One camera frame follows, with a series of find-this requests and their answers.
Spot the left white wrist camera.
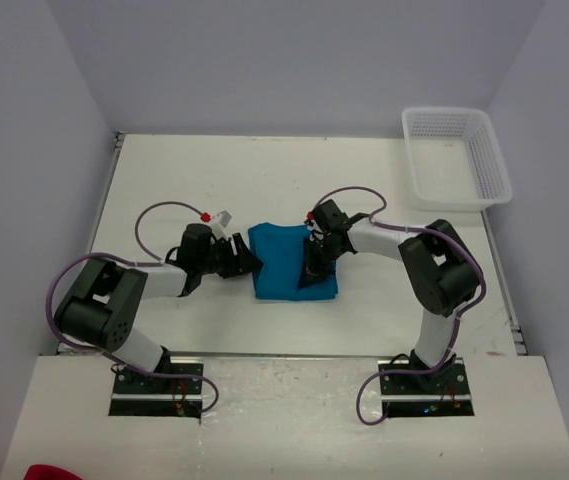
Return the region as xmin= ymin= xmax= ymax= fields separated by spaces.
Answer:
xmin=200 ymin=210 xmax=232 ymax=240

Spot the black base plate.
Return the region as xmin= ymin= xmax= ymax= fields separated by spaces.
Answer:
xmin=109 ymin=360 xmax=204 ymax=419
xmin=379 ymin=359 xmax=475 ymax=419

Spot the white plastic basket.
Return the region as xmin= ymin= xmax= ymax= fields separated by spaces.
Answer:
xmin=401 ymin=107 xmax=512 ymax=212

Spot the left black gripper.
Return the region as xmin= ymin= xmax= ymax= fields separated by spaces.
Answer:
xmin=197 ymin=233 xmax=262 ymax=279

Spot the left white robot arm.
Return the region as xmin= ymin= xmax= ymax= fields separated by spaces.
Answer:
xmin=45 ymin=223 xmax=263 ymax=393

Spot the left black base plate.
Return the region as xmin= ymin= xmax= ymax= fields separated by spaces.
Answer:
xmin=109 ymin=360 xmax=204 ymax=419

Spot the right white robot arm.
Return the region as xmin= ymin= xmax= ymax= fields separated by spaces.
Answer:
xmin=299 ymin=200 xmax=486 ymax=393

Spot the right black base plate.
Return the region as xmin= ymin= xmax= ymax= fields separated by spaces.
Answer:
xmin=379 ymin=359 xmax=475 ymax=419

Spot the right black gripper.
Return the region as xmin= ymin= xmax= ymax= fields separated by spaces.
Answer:
xmin=300 ymin=237 xmax=347 ymax=290

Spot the red cloth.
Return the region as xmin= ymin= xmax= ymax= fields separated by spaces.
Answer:
xmin=23 ymin=464 xmax=82 ymax=480

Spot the blue t shirt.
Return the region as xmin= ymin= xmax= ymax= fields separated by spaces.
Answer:
xmin=248 ymin=223 xmax=338 ymax=302

